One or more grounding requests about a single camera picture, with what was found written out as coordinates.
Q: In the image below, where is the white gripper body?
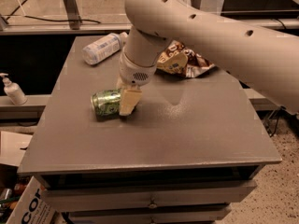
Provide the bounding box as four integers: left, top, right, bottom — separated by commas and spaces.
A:
119, 46, 157, 86

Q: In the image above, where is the green soda can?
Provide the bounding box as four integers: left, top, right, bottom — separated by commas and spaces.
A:
91, 89, 121, 119

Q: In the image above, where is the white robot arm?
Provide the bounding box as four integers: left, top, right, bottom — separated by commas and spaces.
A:
120, 0, 299, 115

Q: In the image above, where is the clear plastic water bottle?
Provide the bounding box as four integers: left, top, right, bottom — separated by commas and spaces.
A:
82, 32, 128, 65

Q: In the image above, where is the brown chip bag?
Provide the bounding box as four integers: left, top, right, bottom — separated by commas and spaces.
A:
157, 40, 215, 78

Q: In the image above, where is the grey drawer cabinet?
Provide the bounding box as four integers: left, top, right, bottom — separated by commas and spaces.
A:
17, 35, 283, 224

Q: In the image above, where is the upper drawer with knob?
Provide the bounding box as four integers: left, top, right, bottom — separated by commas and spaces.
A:
42, 180, 257, 212

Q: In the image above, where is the drawer with knob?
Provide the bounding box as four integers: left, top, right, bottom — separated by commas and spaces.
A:
42, 180, 257, 212
69, 204, 231, 224

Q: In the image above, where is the white pump dispenser bottle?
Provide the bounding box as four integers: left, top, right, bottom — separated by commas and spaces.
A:
0, 73, 27, 105

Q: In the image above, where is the brown cardboard flap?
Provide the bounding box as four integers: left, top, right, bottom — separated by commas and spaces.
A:
0, 131, 32, 167

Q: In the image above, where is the lower drawer with knob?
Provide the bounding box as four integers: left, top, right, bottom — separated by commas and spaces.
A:
69, 204, 231, 224

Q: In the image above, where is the white printed cardboard box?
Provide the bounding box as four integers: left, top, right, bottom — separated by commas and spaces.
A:
6, 177, 55, 224

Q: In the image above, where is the left metal railing post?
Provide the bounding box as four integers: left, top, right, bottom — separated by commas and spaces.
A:
63, 0, 81, 30

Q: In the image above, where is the black cable on floor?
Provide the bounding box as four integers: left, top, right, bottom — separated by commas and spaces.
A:
5, 0, 102, 25

